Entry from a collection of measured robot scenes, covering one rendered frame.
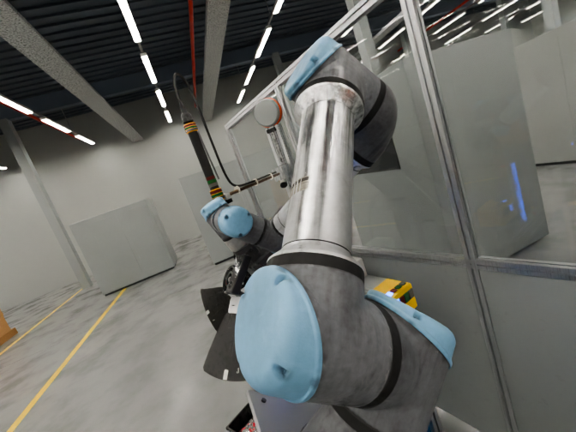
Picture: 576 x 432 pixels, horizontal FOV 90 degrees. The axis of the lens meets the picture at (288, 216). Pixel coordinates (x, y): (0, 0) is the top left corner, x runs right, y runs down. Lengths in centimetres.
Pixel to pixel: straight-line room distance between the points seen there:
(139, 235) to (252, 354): 801
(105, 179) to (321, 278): 1345
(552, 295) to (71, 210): 1386
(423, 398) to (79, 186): 1378
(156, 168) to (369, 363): 1314
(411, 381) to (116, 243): 821
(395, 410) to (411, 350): 7
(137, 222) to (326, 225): 797
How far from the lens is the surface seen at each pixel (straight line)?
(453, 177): 121
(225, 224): 68
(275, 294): 27
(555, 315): 134
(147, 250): 830
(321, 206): 34
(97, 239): 849
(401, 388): 36
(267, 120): 170
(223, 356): 121
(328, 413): 42
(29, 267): 1483
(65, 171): 1409
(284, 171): 156
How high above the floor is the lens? 157
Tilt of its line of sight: 10 degrees down
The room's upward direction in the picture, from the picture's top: 20 degrees counter-clockwise
